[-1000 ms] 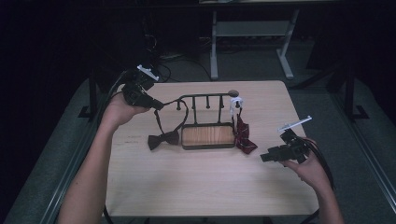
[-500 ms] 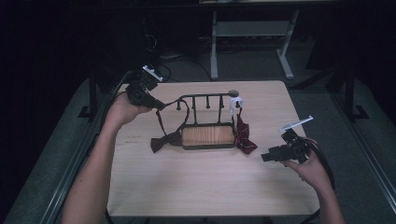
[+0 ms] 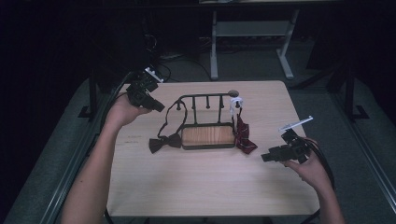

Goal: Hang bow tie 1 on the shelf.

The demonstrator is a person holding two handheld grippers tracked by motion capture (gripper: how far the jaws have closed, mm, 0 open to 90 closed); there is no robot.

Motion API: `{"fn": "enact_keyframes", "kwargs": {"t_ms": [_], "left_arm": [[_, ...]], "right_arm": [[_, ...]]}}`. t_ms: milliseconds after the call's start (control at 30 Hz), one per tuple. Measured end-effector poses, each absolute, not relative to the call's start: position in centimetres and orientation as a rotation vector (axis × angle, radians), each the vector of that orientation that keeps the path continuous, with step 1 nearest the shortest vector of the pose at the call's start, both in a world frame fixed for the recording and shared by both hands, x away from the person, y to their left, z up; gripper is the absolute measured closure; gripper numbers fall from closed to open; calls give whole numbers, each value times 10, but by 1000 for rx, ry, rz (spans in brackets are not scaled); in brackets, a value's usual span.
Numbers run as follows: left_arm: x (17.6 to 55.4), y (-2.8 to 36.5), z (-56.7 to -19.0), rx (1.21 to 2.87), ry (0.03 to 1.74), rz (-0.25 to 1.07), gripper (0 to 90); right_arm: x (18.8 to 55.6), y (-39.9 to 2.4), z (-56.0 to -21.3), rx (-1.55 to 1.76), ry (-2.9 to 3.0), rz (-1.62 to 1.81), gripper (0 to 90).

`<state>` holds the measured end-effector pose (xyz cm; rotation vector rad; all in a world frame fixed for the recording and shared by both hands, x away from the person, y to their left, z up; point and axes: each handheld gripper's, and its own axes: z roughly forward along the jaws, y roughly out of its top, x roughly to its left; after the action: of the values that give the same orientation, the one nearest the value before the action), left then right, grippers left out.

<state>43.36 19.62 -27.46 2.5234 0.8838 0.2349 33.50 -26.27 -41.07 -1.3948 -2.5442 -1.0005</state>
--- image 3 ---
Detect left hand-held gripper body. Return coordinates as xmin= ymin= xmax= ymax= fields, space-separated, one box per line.
xmin=125 ymin=66 xmax=165 ymax=108

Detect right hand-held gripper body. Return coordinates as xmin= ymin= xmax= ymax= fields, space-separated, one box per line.
xmin=276 ymin=115 xmax=315 ymax=165

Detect red striped bow tie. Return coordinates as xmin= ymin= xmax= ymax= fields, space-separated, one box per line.
xmin=229 ymin=96 xmax=259 ymax=156

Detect black bow tie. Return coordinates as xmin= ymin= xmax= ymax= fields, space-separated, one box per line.
xmin=148 ymin=99 xmax=189 ymax=155

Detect black hook rack wooden tray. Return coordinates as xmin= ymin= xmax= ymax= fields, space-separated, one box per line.
xmin=176 ymin=90 xmax=241 ymax=151

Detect person's left hand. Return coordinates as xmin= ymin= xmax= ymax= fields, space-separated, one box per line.
xmin=104 ymin=92 xmax=153 ymax=133

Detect person's right hand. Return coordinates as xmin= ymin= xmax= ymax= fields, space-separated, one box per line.
xmin=282 ymin=137 xmax=332 ymax=191

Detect black metal stand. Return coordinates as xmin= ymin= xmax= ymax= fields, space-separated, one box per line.
xmin=343 ymin=65 xmax=371 ymax=121
xmin=78 ymin=66 xmax=101 ymax=121

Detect left hand-held gripper cable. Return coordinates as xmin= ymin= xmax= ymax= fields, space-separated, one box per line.
xmin=98 ymin=70 xmax=139 ymax=135

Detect hand-held gripper cable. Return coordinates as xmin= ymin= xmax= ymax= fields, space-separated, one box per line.
xmin=98 ymin=70 xmax=139 ymax=135
xmin=299 ymin=139 xmax=336 ymax=224

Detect right hand-held gripper cable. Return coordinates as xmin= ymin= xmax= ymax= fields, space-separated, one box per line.
xmin=299 ymin=139 xmax=336 ymax=224

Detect black floor cables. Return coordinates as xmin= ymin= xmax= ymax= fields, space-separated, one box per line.
xmin=146 ymin=31 xmax=213 ymax=84

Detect grey metal rail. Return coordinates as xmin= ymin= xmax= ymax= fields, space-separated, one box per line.
xmin=39 ymin=90 xmax=120 ymax=224
xmin=329 ymin=92 xmax=396 ymax=204

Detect white metal desk frame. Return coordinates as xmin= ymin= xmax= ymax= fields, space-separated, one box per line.
xmin=209 ymin=8 xmax=301 ymax=80

